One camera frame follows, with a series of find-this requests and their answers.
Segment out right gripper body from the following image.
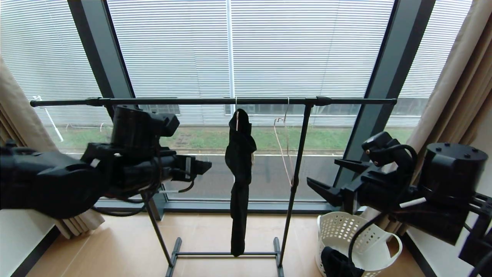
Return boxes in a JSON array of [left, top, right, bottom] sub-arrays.
[[341, 169, 420, 217]]

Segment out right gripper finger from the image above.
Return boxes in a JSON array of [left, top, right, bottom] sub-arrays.
[[307, 178, 345, 207], [334, 159, 372, 174]]

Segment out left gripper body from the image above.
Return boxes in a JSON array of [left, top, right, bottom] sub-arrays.
[[154, 153, 198, 184]]

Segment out black shorts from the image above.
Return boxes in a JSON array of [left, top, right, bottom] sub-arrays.
[[225, 109, 257, 257]]

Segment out white laundry basket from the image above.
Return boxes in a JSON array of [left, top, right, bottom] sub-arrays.
[[315, 212, 403, 277]]

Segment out black clothes rack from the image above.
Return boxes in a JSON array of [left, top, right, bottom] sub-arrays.
[[30, 96, 397, 277]]

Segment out heap of clothes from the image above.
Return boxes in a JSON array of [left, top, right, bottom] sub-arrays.
[[321, 246, 364, 277]]

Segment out window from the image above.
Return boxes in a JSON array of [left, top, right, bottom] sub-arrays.
[[0, 0, 473, 212]]

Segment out beige curtain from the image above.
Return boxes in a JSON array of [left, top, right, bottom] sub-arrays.
[[361, 0, 492, 236], [0, 58, 105, 240]]

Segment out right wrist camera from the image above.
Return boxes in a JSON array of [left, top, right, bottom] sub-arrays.
[[361, 131, 418, 172]]

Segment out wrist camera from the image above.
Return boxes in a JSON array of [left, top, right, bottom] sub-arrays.
[[361, 131, 418, 172], [150, 113, 180, 138]]

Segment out black cable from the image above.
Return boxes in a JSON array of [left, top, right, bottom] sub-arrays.
[[467, 249, 492, 277], [91, 192, 148, 218], [348, 211, 389, 267]]

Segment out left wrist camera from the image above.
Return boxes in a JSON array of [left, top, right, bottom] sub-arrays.
[[150, 113, 180, 138]]

